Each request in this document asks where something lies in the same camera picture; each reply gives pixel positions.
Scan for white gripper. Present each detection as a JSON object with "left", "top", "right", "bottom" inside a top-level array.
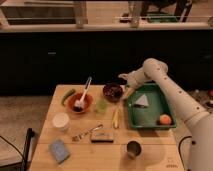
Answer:
[{"left": 118, "top": 68, "right": 146, "bottom": 89}]

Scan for dark purple grapes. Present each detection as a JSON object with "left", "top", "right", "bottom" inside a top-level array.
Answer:
[{"left": 106, "top": 86, "right": 122, "bottom": 97}]

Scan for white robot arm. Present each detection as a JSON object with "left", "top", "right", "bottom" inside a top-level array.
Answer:
[{"left": 118, "top": 58, "right": 213, "bottom": 171}]

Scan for purple bowl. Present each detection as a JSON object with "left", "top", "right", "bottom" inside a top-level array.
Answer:
[{"left": 103, "top": 83, "right": 123, "bottom": 103}]

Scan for orange bowl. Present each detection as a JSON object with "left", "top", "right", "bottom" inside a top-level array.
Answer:
[{"left": 66, "top": 93, "right": 93, "bottom": 114}]

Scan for grey triangular cloth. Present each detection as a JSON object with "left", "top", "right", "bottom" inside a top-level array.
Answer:
[{"left": 134, "top": 94, "right": 149, "bottom": 107}]

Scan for green plastic tray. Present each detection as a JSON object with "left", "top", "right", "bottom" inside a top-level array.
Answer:
[{"left": 126, "top": 83, "right": 176, "bottom": 130}]

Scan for small green cup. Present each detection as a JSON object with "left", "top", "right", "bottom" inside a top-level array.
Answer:
[{"left": 96, "top": 99, "right": 107, "bottom": 114}]

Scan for orange fruit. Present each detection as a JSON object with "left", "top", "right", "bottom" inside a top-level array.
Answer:
[{"left": 159, "top": 114, "right": 172, "bottom": 125}]

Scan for green pepper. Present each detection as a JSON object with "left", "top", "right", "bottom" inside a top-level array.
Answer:
[{"left": 61, "top": 89, "right": 76, "bottom": 107}]

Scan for metal cup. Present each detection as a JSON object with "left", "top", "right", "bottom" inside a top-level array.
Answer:
[{"left": 127, "top": 141, "right": 142, "bottom": 159}]

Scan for metal fork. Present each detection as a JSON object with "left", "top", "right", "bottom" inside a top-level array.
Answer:
[{"left": 72, "top": 124, "right": 103, "bottom": 142}]

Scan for white round container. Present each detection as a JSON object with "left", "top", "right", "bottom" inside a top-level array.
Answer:
[{"left": 52, "top": 113, "right": 70, "bottom": 131}]

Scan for blue sponge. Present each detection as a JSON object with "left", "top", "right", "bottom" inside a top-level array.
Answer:
[{"left": 49, "top": 139, "right": 70, "bottom": 164}]

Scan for black stand left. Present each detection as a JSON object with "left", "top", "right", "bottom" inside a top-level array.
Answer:
[{"left": 0, "top": 127, "right": 36, "bottom": 171}]

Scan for black cable right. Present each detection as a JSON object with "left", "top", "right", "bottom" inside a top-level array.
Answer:
[{"left": 177, "top": 135, "right": 193, "bottom": 164}]

